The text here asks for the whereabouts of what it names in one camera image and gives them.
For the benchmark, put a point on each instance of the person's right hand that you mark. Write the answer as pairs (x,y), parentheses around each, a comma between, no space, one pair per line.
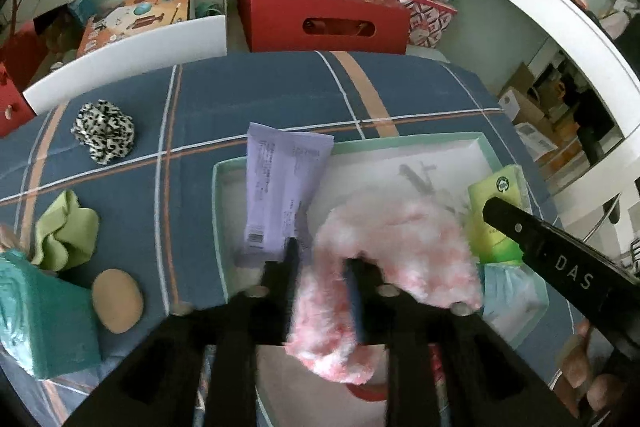
(580,367)

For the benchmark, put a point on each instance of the orange toy box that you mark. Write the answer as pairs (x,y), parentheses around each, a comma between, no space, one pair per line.
(135,17)

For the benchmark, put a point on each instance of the clear plastic packet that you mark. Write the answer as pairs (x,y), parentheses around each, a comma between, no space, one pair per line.
(510,297)

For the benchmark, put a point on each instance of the teal tissue box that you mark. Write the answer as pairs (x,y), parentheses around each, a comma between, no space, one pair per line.
(81,6)

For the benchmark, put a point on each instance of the white tray with teal rim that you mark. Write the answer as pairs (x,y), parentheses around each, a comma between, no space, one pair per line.
(380,172)

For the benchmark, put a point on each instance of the teal plastic lidded box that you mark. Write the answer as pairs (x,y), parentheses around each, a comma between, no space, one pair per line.
(45,322)

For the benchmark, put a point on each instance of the purple packet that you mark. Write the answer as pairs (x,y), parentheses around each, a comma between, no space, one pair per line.
(280,187)

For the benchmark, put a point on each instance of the leopard print scrunchie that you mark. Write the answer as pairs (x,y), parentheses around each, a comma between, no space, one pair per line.
(105,132)

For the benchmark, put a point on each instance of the white board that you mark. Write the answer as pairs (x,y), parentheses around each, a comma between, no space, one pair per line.
(130,52)

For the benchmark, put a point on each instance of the tan round sponge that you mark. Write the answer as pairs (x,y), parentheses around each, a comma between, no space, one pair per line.
(117,302)

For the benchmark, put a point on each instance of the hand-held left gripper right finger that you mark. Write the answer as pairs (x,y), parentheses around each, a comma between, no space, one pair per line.
(357,302)

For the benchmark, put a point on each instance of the red white patterned box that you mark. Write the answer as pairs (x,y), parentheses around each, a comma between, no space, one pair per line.
(430,14)

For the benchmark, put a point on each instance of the red felt handbag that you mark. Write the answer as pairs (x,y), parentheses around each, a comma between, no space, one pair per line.
(15,77)

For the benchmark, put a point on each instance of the red cardboard box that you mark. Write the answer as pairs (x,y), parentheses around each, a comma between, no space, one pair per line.
(300,2)

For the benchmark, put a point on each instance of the green cloth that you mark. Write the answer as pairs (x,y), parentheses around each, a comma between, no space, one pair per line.
(65,232)

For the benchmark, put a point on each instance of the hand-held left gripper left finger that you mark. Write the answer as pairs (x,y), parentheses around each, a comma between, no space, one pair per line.
(280,287)

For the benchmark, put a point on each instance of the white curved shelf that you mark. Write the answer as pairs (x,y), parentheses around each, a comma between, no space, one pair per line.
(550,2)

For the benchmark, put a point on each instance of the pink fluffy cloth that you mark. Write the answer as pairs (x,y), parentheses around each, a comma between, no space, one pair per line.
(400,247)

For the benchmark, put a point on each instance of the green tissue pack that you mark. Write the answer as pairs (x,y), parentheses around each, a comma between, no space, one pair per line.
(492,217)

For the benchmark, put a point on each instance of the blue plaid tablecloth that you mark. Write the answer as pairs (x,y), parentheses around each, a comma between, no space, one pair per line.
(250,92)

